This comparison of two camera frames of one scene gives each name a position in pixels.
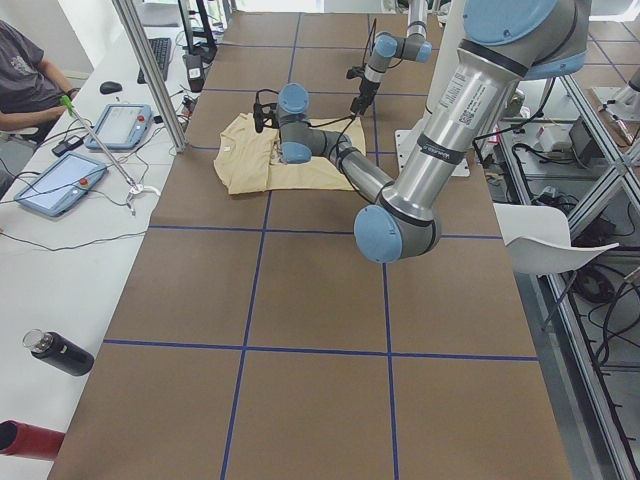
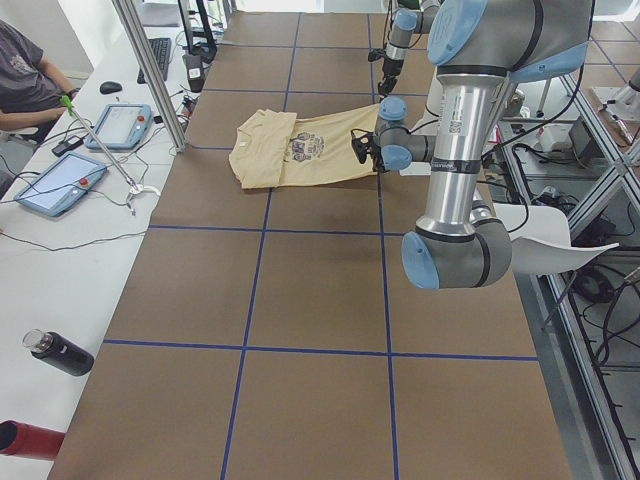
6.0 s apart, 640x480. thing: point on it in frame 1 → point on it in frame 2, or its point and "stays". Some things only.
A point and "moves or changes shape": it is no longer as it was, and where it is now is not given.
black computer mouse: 110,87 stays
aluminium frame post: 151,74 stays
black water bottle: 59,351 stays
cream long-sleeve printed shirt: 250,162 moves or changes shape
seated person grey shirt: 33,90 stays
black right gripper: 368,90 → 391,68
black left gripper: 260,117 → 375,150
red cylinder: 25,440 stays
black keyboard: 160,50 stays
